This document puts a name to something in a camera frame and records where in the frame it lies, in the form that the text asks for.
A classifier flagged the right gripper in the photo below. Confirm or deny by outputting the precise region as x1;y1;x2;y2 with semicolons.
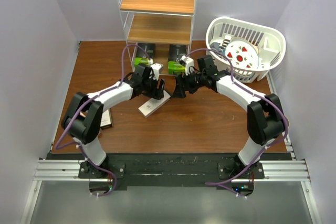
172;69;206;99

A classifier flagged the narrow silver razor box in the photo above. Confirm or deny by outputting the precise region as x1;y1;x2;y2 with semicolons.
138;91;171;118

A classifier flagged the black green razor box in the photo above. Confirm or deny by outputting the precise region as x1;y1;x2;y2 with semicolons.
134;43;155;68
167;45;187;74

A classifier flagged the silver box with H logo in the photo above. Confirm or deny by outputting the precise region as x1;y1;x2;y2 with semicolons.
100;110;113;130

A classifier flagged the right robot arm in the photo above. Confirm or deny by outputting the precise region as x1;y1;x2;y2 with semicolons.
173;55;288;180

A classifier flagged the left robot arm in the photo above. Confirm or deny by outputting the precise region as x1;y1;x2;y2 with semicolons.
60;63;165;178

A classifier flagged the grey item in basket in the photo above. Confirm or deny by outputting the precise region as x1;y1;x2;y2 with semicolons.
210;42;225;58

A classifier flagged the watermelon pattern plate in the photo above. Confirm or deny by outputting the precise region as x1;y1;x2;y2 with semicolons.
223;38;260;69

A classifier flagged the white plastic dish basket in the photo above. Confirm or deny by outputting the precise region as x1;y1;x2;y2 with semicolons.
205;17;286;83

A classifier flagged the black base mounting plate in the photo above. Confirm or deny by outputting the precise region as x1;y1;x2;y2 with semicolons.
44;153;291;196

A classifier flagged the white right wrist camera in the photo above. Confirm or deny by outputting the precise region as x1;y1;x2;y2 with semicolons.
179;55;194;76

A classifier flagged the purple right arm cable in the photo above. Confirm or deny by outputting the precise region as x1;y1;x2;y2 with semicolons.
187;48;289;196

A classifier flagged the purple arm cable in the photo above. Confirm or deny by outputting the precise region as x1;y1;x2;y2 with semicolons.
54;44;155;197
187;48;289;196

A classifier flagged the white wire wooden shelf rack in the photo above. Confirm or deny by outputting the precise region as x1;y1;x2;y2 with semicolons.
117;0;197;75

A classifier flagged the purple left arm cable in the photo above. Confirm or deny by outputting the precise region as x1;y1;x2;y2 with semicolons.
54;44;155;197

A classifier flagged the aluminium frame rail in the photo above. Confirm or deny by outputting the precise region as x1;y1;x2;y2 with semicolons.
20;74;322;224

